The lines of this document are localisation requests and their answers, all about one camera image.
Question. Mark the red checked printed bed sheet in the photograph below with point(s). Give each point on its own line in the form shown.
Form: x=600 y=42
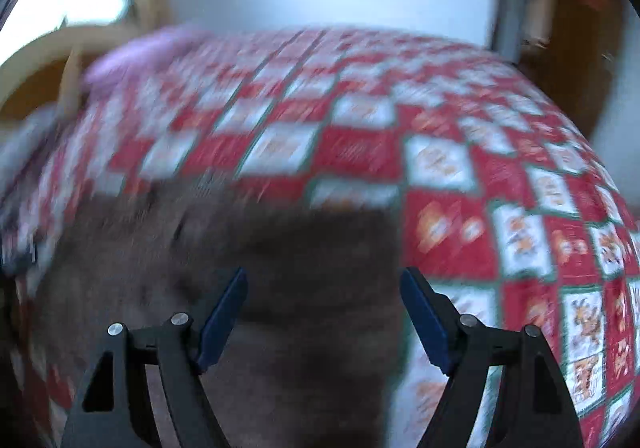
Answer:
x=450 y=153

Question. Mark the brown wooden door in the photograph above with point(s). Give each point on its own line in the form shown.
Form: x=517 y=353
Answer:
x=575 y=53

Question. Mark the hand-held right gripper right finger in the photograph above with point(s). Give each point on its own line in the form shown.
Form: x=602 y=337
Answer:
x=425 y=323

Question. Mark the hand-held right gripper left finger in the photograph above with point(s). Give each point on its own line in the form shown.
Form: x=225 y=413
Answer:
x=222 y=318

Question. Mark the folded pink blanket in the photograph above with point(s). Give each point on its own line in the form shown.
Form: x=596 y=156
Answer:
x=145 y=53

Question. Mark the brown patterned sweater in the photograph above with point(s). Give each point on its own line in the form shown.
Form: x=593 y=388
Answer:
x=225 y=253

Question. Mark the wooden bed headboard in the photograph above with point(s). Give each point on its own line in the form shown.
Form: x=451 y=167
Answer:
x=40 y=63

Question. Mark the brown door frame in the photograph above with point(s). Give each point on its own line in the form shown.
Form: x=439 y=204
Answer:
x=507 y=13

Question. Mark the grey striped pillow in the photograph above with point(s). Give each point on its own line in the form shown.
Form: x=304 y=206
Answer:
x=25 y=138

